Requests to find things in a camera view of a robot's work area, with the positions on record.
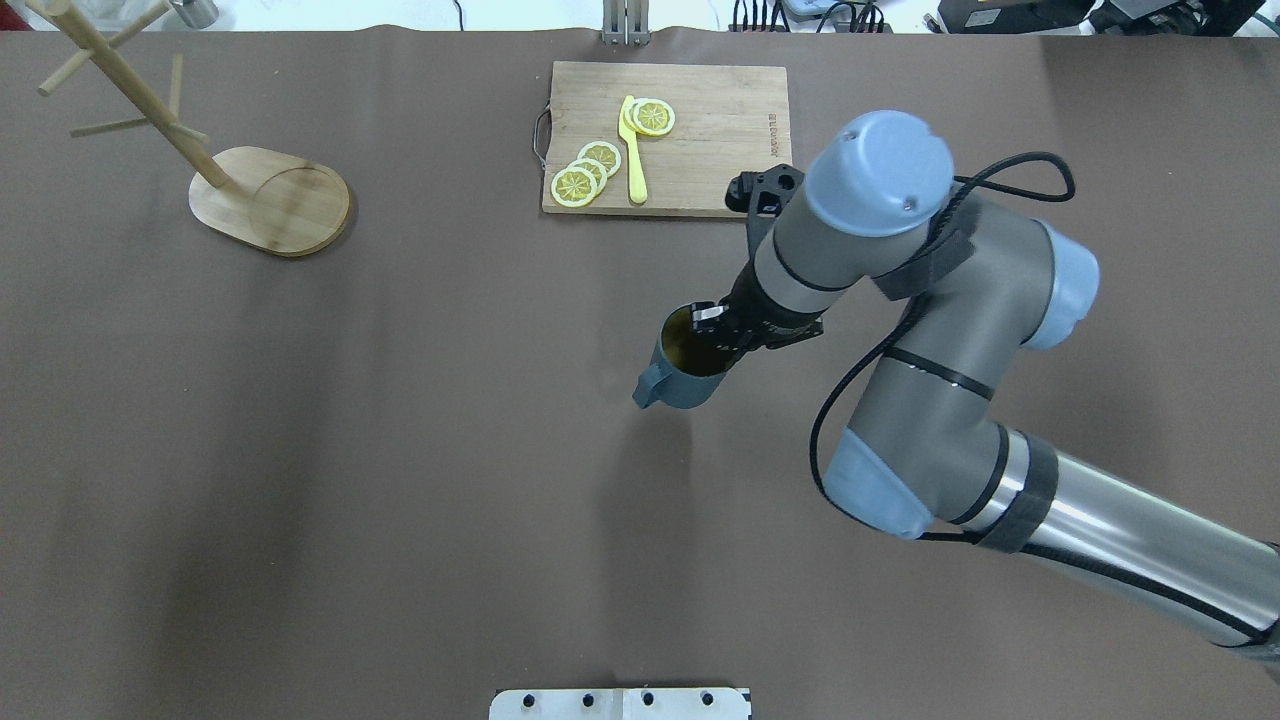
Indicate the wooden cup storage rack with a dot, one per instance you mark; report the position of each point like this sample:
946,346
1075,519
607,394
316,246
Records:
275,202

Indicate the lemon slice middle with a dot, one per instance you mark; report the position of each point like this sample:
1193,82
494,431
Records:
598,172

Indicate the aluminium frame post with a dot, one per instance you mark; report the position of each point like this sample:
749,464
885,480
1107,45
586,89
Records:
626,23

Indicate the small steel cup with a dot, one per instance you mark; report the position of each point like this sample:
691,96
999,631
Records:
196,14

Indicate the lemon slice back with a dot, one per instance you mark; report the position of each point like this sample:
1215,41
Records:
604,153

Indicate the wooden cutting board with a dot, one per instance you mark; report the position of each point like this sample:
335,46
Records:
728,119

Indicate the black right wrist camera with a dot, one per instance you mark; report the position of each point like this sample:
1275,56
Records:
761,197

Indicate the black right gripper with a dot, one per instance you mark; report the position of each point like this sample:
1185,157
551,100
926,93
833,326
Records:
757,322

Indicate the yellow plastic knife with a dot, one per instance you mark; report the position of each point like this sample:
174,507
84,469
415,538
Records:
636,181

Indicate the lemon slice under knife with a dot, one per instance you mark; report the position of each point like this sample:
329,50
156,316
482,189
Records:
649,116

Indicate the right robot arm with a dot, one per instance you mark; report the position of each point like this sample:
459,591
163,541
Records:
920,458

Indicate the dark teal mug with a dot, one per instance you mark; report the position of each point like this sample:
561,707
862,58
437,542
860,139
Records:
686,367

